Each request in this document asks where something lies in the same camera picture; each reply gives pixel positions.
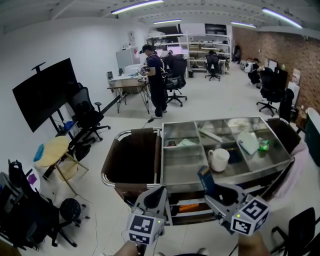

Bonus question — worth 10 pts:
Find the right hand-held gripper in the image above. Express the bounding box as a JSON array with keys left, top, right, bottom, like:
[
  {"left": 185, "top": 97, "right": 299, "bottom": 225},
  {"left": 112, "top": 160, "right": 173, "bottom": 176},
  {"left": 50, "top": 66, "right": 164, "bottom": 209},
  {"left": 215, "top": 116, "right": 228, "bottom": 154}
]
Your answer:
[{"left": 204, "top": 183, "right": 271, "bottom": 237}]

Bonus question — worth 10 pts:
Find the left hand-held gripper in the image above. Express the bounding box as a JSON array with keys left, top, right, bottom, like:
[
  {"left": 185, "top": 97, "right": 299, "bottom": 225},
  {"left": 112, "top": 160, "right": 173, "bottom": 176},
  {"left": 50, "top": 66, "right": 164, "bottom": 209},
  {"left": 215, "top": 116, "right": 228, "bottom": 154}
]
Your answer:
[{"left": 126, "top": 185, "right": 168, "bottom": 246}]

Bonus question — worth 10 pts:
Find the dark blue box item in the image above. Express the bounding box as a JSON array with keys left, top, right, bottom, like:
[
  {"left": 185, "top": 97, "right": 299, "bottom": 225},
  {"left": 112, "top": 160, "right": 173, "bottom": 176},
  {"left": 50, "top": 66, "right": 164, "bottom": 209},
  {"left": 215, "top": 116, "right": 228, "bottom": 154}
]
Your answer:
[{"left": 197, "top": 165, "right": 217, "bottom": 196}]

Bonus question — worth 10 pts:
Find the stainless steel housekeeping cart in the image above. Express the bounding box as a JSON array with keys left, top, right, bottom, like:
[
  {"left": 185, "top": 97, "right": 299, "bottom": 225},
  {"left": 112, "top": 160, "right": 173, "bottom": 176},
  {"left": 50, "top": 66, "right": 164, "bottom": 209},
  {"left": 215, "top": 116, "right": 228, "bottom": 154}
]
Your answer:
[{"left": 101, "top": 116, "right": 311, "bottom": 226}]

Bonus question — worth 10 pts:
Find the person's right forearm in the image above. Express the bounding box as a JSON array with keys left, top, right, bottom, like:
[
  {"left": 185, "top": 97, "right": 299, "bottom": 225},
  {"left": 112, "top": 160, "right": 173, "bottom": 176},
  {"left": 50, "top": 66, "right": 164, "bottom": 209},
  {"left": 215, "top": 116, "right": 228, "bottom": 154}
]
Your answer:
[{"left": 237, "top": 231, "right": 272, "bottom": 256}]

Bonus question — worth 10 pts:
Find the person's left forearm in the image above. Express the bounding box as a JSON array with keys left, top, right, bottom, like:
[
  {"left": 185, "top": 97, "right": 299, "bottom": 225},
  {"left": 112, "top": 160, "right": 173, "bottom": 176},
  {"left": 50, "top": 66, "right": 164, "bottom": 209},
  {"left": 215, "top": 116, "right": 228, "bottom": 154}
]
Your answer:
[{"left": 116, "top": 241, "right": 141, "bottom": 256}]

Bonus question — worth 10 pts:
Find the orange item on cart shelf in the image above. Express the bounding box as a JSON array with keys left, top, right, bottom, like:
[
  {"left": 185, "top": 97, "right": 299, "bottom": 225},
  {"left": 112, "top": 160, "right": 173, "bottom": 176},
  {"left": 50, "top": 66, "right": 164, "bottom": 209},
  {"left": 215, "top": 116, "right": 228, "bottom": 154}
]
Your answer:
[{"left": 178, "top": 203, "right": 200, "bottom": 214}]

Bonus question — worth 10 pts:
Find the dark navy flat item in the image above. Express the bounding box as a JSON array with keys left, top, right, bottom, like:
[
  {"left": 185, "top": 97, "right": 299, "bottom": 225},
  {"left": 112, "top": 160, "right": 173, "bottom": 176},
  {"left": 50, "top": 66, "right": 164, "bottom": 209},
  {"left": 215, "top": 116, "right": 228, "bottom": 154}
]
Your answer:
[{"left": 228, "top": 148, "right": 242, "bottom": 165}]

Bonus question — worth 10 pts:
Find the brown cart bag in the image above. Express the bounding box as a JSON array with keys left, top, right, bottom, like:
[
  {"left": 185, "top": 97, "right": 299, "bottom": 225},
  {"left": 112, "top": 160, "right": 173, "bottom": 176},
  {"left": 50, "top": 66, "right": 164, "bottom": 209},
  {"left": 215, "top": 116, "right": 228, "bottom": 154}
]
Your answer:
[{"left": 101, "top": 127, "right": 162, "bottom": 192}]

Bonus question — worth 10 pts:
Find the pink cart laundry bag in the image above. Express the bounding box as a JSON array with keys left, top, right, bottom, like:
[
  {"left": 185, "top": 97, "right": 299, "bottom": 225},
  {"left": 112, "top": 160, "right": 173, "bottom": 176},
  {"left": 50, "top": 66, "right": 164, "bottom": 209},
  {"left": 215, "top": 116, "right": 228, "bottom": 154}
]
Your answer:
[{"left": 273, "top": 141, "right": 311, "bottom": 199}]

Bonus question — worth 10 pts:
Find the white ceramic mug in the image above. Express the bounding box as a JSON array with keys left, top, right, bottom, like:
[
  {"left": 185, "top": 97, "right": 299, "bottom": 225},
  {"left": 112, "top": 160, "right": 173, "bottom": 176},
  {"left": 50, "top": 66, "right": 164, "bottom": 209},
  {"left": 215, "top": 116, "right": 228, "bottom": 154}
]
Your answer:
[{"left": 207, "top": 148, "right": 231, "bottom": 173}]

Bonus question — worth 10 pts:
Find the white flat pouch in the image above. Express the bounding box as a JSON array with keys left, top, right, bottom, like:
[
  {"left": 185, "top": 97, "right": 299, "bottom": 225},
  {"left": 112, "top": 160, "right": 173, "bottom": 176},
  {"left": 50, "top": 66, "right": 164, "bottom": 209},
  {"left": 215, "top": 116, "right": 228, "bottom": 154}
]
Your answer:
[{"left": 236, "top": 131, "right": 260, "bottom": 155}]

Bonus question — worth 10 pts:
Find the long white strip packet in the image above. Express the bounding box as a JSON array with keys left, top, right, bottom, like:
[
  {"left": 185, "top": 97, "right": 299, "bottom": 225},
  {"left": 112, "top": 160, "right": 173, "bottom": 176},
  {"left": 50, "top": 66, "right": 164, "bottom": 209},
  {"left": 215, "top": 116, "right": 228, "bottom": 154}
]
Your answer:
[{"left": 198, "top": 128, "right": 224, "bottom": 143}]

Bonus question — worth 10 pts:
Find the pale green paper sheet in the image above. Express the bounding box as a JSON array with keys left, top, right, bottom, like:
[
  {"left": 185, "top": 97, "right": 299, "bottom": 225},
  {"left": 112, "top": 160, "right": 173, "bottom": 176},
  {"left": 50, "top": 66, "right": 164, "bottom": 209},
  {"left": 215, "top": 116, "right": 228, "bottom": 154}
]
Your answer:
[{"left": 176, "top": 138, "right": 197, "bottom": 147}]

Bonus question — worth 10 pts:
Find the green snack packet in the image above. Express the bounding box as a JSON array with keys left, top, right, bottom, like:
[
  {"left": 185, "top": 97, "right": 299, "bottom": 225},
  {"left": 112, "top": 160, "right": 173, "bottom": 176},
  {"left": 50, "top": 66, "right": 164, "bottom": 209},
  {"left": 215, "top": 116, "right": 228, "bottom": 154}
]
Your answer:
[{"left": 258, "top": 138, "right": 271, "bottom": 152}]

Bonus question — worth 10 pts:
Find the round black stool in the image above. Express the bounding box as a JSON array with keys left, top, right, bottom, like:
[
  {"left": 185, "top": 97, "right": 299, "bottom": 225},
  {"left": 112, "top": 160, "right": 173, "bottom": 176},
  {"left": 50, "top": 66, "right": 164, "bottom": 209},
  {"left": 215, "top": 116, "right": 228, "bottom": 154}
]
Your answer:
[{"left": 59, "top": 197, "right": 90, "bottom": 227}]

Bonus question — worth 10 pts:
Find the dark green cabinet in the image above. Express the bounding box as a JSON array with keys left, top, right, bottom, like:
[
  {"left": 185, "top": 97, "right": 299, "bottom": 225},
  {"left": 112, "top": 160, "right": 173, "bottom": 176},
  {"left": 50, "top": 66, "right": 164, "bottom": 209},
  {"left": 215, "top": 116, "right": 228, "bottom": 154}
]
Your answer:
[{"left": 304, "top": 107, "right": 320, "bottom": 168}]

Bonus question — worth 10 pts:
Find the round yellow wooden table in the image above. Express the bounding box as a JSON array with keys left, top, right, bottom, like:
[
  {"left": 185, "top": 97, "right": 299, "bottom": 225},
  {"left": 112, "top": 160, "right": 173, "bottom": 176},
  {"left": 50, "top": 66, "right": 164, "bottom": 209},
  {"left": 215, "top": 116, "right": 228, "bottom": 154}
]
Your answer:
[{"left": 33, "top": 135, "right": 90, "bottom": 196}]

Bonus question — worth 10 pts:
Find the black mesh office chair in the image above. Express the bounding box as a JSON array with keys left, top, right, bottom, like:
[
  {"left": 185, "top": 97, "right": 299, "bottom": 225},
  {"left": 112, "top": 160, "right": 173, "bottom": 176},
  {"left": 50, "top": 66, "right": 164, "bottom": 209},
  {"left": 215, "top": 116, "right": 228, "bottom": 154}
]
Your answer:
[{"left": 71, "top": 83, "right": 111, "bottom": 149}]

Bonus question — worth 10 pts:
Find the small white round table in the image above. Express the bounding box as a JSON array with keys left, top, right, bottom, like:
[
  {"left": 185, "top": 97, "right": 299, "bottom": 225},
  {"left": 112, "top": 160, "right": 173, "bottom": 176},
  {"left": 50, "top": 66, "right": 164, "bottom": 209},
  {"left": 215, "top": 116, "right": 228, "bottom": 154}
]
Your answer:
[{"left": 24, "top": 166, "right": 41, "bottom": 194}]

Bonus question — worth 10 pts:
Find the black screen stand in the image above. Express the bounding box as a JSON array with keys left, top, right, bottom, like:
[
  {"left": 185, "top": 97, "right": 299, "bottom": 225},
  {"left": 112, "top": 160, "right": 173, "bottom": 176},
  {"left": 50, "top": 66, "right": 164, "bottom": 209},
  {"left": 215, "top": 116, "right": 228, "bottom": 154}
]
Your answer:
[{"left": 31, "top": 61, "right": 79, "bottom": 141}]

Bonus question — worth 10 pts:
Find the teal cloth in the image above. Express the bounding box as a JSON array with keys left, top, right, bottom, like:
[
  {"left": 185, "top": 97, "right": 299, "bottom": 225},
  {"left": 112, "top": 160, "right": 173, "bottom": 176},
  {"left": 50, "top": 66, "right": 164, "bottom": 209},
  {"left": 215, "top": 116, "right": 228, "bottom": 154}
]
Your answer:
[{"left": 33, "top": 144, "right": 46, "bottom": 162}]

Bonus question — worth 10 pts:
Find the black office chair with bag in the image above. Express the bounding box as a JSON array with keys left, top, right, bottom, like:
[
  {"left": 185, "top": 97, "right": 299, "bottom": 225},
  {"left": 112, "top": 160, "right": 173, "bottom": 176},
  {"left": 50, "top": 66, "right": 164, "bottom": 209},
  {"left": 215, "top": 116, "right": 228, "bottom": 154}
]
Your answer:
[{"left": 0, "top": 158, "right": 78, "bottom": 251}]

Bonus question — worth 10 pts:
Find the white cabinet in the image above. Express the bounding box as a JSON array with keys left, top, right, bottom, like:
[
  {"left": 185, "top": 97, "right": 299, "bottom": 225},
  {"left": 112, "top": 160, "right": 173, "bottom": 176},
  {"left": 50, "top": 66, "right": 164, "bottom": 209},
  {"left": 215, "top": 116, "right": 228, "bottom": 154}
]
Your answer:
[{"left": 115, "top": 46, "right": 141, "bottom": 74}]

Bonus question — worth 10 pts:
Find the large black screen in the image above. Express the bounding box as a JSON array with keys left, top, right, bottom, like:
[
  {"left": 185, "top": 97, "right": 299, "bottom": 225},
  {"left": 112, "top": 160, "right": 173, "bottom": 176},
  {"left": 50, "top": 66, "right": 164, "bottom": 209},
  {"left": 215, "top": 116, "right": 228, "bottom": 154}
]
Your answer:
[{"left": 12, "top": 57, "right": 81, "bottom": 134}]

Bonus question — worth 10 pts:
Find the white metal shelving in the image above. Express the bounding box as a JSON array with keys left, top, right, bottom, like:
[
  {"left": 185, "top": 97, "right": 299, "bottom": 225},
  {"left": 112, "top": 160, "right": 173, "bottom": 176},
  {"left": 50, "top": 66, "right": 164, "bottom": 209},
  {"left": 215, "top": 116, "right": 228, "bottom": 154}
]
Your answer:
[{"left": 145, "top": 31, "right": 232, "bottom": 75}]

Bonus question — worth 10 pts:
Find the ceiling tube light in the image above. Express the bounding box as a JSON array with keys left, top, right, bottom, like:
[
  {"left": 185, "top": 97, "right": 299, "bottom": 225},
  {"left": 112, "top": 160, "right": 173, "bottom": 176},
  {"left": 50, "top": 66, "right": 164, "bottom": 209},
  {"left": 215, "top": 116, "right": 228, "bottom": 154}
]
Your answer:
[
  {"left": 230, "top": 21, "right": 258, "bottom": 29},
  {"left": 152, "top": 18, "right": 183, "bottom": 25},
  {"left": 261, "top": 7, "right": 304, "bottom": 29},
  {"left": 110, "top": 0, "right": 165, "bottom": 15}
]

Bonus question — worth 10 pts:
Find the black floor cable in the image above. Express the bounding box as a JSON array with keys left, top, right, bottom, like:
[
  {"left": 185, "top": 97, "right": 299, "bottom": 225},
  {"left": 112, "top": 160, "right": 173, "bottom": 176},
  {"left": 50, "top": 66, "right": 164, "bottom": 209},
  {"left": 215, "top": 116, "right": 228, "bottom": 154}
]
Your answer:
[{"left": 141, "top": 115, "right": 157, "bottom": 129}]

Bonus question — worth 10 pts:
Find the wooden desk with wire legs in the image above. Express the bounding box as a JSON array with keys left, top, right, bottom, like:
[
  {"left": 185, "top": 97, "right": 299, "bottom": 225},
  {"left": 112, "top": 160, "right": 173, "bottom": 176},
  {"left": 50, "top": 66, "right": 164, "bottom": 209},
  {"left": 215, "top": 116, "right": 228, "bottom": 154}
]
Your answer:
[{"left": 107, "top": 74, "right": 152, "bottom": 115}]

